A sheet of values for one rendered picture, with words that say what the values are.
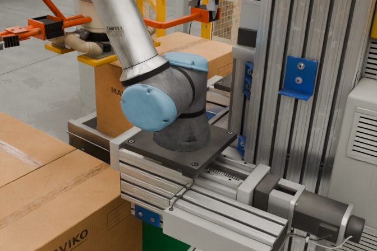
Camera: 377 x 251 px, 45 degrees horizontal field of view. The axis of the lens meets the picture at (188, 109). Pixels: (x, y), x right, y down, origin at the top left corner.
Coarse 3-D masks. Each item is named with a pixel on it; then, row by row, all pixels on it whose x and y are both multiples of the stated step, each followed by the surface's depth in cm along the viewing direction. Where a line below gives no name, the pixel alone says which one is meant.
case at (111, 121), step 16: (176, 32) 241; (160, 48) 216; (176, 48) 216; (192, 48) 217; (208, 48) 218; (224, 48) 219; (112, 64) 194; (208, 64) 203; (224, 64) 214; (96, 80) 204; (112, 80) 197; (96, 96) 208; (112, 96) 200; (96, 112) 211; (112, 112) 204; (112, 128) 208; (128, 128) 201
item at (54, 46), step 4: (44, 44) 170; (48, 44) 169; (52, 44) 169; (56, 44) 169; (60, 44) 168; (64, 44) 168; (48, 48) 169; (52, 48) 167; (56, 48) 166; (60, 48) 166; (64, 48) 166; (56, 52) 166; (60, 52) 165; (64, 52) 166
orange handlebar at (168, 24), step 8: (72, 16) 161; (80, 16) 163; (88, 16) 162; (184, 16) 167; (192, 16) 169; (200, 16) 173; (64, 24) 153; (72, 24) 156; (80, 24) 159; (152, 24) 159; (160, 24) 157; (168, 24) 159; (176, 24) 162; (0, 32) 140; (8, 32) 142; (16, 32) 140; (24, 32) 142; (32, 32) 144; (40, 32) 147
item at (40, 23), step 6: (30, 18) 149; (36, 18) 152; (42, 18) 154; (48, 18) 154; (54, 18) 153; (60, 18) 151; (30, 24) 149; (36, 24) 147; (42, 24) 145; (48, 24) 146; (54, 24) 148; (60, 24) 149; (42, 30) 146; (48, 30) 147; (54, 30) 149; (60, 30) 151; (36, 36) 149; (42, 36) 147; (48, 36) 147; (54, 36) 149
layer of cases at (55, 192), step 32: (0, 128) 222; (32, 128) 223; (0, 160) 196; (32, 160) 197; (64, 160) 198; (96, 160) 199; (0, 192) 176; (32, 192) 176; (64, 192) 177; (96, 192) 178; (0, 224) 159; (32, 224) 160; (64, 224) 160; (96, 224) 171; (128, 224) 188
